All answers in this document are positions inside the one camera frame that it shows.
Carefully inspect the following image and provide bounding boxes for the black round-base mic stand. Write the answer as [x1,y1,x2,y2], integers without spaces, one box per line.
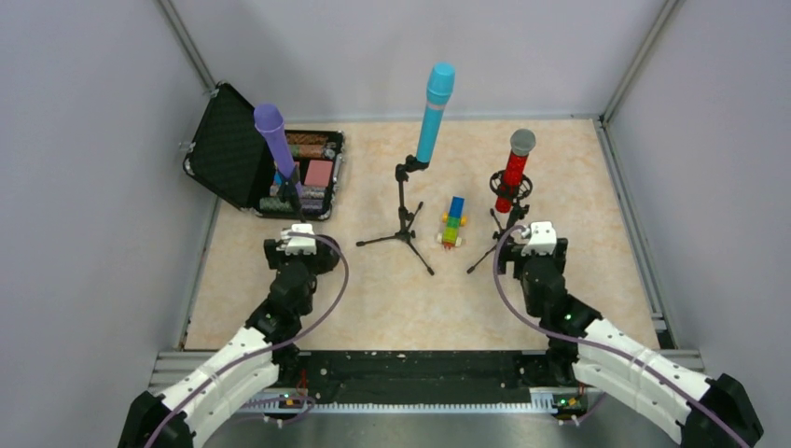
[277,178,340,274]

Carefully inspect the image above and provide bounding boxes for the red glitter microphone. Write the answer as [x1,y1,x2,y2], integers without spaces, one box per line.
[495,128,536,214]

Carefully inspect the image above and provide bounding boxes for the black tripod stand with clip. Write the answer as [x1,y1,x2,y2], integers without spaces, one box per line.
[355,155,435,275]

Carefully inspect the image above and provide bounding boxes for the purple microphone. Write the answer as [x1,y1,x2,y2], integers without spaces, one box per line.
[253,103,302,196]

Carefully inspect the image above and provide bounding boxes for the teal microphone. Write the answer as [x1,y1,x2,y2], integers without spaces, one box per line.
[415,62,456,165]

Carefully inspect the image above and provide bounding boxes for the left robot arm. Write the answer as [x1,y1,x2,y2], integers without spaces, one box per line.
[118,225,348,447]

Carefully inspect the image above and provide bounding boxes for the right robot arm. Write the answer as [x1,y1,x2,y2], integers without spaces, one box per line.
[493,236,764,447]

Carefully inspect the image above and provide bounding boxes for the red card deck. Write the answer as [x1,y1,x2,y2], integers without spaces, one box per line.
[303,159,334,188]

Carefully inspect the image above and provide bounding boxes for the toy brick car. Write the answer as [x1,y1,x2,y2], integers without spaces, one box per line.
[436,196,467,250]

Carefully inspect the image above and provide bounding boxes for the black poker chip case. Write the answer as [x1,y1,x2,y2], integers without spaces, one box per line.
[182,82,345,221]

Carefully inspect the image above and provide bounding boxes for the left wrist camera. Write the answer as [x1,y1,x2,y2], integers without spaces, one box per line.
[276,223,317,256]

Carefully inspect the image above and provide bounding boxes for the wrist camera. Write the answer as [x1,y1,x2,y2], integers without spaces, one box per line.
[520,221,558,257]
[276,223,317,256]

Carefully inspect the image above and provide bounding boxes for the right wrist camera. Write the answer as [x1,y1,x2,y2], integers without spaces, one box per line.
[520,221,558,257]

